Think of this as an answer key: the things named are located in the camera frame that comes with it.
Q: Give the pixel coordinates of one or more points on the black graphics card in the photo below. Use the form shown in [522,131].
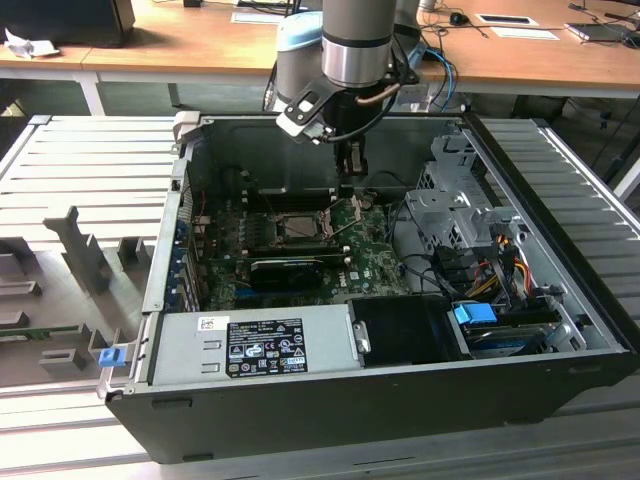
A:
[285,275]

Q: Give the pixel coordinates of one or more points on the white table leg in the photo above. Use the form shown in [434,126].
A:
[627,182]

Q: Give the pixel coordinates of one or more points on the black monitor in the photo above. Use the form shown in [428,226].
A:
[65,20]

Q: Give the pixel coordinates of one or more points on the hard disk drive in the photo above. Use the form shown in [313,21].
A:
[505,342]

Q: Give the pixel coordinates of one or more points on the black RAM slot bank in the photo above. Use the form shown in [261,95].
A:
[300,251]
[300,200]

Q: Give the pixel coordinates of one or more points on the white paper sheet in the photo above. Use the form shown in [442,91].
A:
[250,17]
[525,33]

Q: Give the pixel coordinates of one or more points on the crumpled white paper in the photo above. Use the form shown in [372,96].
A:
[30,47]

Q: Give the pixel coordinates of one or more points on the green RAM stick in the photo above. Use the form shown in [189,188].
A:
[40,331]

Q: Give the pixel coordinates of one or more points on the thin metal locking lever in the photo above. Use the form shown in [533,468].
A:
[272,215]
[352,223]

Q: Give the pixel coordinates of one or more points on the wooden office desk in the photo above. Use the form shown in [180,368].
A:
[200,45]

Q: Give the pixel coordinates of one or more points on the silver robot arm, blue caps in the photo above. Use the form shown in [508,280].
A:
[355,30]

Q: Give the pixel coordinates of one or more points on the white framed tablet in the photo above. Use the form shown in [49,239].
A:
[505,19]

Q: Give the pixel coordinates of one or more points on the white barcode sticker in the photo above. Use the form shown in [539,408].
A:
[213,324]

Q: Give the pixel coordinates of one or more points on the blue plastic latch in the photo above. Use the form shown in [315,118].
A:
[112,358]

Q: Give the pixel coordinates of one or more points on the black fan shroud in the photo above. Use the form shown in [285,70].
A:
[400,330]

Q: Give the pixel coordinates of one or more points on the black camera bracket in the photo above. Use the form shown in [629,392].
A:
[320,89]

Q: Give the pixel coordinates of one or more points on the grey closed notebook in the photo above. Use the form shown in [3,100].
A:
[600,32]

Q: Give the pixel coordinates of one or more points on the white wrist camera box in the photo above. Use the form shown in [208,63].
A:
[300,127]

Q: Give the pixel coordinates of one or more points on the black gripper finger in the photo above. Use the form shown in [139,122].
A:
[345,160]

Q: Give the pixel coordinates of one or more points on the black CPU socket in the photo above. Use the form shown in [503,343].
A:
[276,235]

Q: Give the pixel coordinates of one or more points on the grey parts rack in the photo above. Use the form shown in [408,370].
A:
[85,260]

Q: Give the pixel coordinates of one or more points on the silver power supply unit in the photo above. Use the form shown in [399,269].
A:
[185,355]

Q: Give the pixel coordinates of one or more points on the white cup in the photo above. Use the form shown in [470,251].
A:
[430,4]

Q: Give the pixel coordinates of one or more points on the silver metal drive cage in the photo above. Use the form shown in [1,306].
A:
[440,205]

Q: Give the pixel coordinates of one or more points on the blue expansion slot brackets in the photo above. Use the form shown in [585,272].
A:
[175,270]

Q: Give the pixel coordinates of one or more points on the black power supply label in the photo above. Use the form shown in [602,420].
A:
[267,345]

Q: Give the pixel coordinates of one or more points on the black open PC case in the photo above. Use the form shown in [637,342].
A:
[350,420]

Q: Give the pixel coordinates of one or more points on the green motherboard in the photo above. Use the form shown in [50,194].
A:
[370,260]

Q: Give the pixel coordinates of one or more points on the small dark desk object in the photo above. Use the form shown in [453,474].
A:
[192,3]

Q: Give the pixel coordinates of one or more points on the black computer mouse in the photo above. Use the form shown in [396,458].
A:
[457,18]

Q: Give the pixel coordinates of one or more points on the blue disk carrier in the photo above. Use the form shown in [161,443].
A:
[472,316]

